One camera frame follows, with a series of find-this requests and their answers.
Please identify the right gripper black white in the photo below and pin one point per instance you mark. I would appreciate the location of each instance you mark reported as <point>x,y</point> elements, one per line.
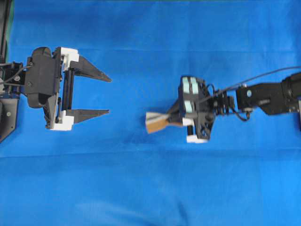
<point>197,108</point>

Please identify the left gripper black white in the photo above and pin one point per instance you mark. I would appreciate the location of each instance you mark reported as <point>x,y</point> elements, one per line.
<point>42,85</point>

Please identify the white and orange sponge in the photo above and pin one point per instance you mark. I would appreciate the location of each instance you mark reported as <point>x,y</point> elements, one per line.
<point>155,122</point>

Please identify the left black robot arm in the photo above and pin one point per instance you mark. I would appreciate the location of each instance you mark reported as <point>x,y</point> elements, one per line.
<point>12,78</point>

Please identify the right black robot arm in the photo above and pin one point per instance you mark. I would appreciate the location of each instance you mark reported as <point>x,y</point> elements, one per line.
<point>271,97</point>

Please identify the blue table cloth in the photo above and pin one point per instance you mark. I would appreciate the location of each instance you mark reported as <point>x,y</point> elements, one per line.
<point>109,171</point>

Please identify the black frame at left edge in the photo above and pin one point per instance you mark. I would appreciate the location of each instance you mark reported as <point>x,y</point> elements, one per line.
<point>6,20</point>

